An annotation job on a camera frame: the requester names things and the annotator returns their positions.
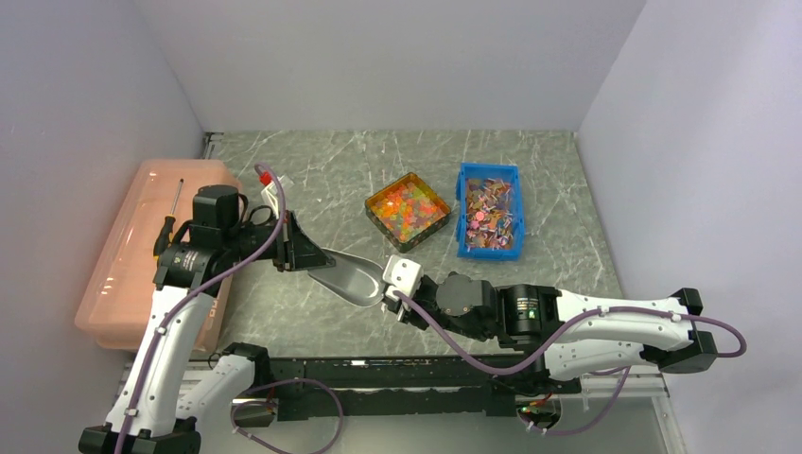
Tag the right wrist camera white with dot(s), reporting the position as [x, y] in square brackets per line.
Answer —
[401, 274]

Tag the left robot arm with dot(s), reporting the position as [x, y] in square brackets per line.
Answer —
[150, 416]

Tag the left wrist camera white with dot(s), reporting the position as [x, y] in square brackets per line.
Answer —
[269, 191]

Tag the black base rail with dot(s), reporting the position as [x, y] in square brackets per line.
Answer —
[389, 386]

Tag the pink plastic storage box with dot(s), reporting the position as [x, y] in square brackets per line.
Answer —
[116, 304]

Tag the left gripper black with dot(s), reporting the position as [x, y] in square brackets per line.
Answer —
[297, 252]

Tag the blue bin of lollipops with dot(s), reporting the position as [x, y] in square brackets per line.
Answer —
[491, 219]

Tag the yellow black screwdriver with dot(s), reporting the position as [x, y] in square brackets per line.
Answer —
[163, 239]

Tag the candy tin with gummies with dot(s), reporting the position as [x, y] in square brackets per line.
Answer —
[407, 212]

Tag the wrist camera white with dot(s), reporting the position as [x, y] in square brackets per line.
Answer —
[401, 274]
[269, 191]

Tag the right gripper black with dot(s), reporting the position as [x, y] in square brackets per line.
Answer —
[408, 315]

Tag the metal scoop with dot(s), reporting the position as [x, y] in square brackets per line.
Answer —
[356, 280]

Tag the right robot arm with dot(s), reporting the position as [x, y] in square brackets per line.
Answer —
[564, 333]

